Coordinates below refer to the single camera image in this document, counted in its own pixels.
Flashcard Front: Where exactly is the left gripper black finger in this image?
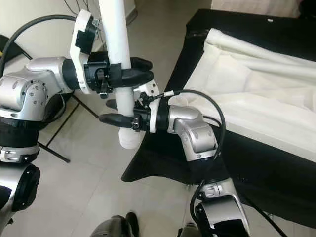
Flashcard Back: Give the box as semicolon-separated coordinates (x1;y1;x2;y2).
130;57;154;71
110;69;155;88

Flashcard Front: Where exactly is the black tablecloth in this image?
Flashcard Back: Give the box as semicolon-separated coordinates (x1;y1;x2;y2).
121;8;316;231

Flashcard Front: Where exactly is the dark left robot foot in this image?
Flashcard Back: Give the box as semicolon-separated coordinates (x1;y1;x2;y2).
88;212;140;237

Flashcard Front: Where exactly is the dark robot foot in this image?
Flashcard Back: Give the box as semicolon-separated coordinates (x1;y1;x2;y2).
88;212;140;237
177;222;199;237

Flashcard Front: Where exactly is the white plastic table top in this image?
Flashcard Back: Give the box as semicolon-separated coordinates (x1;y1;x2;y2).
179;27;316;164

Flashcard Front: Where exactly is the dark right robot foot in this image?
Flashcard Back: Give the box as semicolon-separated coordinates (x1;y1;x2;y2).
177;222;199;237

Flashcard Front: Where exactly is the beige patterned low table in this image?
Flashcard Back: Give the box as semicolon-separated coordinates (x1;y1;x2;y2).
210;0;303;18

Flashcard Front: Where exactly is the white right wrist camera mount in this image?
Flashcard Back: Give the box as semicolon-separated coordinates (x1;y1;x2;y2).
135;80;172;135

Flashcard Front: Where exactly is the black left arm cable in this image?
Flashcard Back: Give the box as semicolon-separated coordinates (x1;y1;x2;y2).
0;13;79;56

